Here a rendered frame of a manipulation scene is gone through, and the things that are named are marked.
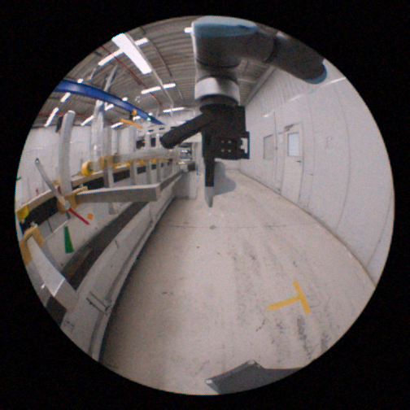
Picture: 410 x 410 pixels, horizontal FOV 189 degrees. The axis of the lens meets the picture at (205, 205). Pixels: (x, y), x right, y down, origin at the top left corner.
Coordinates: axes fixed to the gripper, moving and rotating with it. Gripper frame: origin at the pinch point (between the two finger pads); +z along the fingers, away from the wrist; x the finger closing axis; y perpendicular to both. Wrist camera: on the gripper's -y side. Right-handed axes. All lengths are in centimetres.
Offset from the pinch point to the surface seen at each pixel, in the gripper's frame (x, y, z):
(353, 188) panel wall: 47, 222, -4
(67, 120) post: -3.9, -41.1, -27.8
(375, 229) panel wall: -22, 216, 30
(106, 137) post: 20, -41, -23
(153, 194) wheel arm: -1.1, -10.7, -2.0
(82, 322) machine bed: -32, -67, 55
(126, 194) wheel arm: -0.9, -17.3, -2.3
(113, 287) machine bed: 11, -64, 66
